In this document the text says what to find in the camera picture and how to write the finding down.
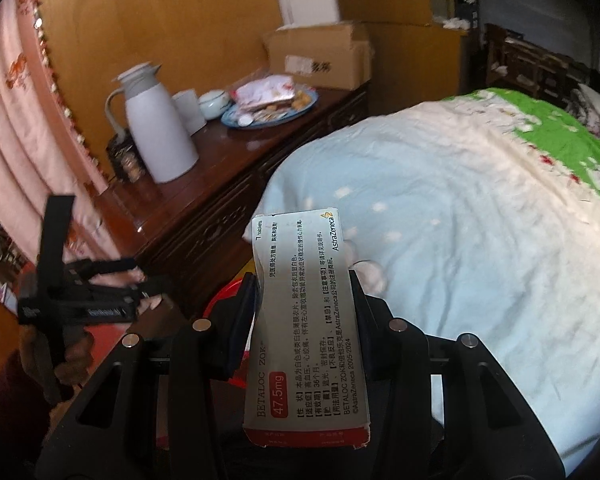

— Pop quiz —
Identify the person's left forearm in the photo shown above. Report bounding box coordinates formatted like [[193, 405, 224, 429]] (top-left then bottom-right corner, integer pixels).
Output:
[[0, 350, 76, 480]]

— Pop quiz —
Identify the white cloth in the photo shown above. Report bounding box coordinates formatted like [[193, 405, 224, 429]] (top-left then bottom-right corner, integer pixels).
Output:
[[432, 15, 473, 31]]

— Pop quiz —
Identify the cardboard box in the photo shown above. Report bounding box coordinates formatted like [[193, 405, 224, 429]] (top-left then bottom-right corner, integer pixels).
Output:
[[261, 20, 373, 92]]

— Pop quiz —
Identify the folded floral quilt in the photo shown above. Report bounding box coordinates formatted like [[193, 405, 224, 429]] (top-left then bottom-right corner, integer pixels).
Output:
[[565, 90, 600, 151]]

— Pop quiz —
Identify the pink floral packet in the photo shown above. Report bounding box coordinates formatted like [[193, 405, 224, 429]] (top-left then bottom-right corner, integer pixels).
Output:
[[232, 75, 296, 111]]

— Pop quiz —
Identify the pink curtain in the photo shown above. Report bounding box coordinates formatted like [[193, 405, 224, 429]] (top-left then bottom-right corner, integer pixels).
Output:
[[0, 0, 146, 281]]

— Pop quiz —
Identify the red plastic basket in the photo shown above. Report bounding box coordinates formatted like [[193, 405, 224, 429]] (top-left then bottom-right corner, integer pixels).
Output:
[[205, 280, 246, 391]]

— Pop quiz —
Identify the wooden door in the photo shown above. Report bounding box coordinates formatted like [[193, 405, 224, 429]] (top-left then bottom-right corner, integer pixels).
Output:
[[35, 0, 286, 181]]

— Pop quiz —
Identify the white thermos jug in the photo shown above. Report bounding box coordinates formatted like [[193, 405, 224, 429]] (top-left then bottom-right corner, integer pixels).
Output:
[[104, 62, 199, 184]]

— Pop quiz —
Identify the blue plate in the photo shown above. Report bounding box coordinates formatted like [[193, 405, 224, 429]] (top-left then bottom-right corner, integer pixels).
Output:
[[220, 87, 318, 131]]

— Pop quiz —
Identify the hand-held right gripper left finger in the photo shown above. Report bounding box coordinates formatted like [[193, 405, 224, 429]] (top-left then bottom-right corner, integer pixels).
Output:
[[37, 272, 258, 480]]

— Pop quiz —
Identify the white lidded ceramic cup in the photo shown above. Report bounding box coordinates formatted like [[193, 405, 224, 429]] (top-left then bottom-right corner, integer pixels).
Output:
[[198, 89, 231, 121]]

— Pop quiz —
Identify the dark wooden nightstand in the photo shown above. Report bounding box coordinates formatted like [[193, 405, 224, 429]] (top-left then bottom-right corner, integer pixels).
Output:
[[92, 80, 371, 321]]

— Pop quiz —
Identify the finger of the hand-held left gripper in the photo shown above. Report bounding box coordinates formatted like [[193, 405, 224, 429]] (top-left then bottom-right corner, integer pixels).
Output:
[[67, 257, 138, 281]]

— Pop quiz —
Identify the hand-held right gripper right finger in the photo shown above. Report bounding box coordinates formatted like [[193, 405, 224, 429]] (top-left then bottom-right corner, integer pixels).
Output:
[[347, 269, 566, 480]]

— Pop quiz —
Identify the wooden table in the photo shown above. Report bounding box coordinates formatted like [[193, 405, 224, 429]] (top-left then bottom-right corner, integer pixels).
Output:
[[485, 22, 591, 106]]

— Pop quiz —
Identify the person's left hand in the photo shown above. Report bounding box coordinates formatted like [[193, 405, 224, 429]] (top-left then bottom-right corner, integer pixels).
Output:
[[54, 332, 96, 387]]

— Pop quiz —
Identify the dark tin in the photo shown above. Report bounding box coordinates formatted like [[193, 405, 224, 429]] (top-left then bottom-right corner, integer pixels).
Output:
[[106, 132, 146, 182]]

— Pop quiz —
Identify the white medicine box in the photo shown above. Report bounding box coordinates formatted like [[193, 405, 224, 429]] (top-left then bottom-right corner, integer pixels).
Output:
[[242, 206, 372, 450]]

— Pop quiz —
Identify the bed with cartoon quilt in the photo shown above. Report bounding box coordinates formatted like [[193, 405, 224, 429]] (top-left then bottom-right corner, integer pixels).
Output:
[[242, 87, 600, 476]]

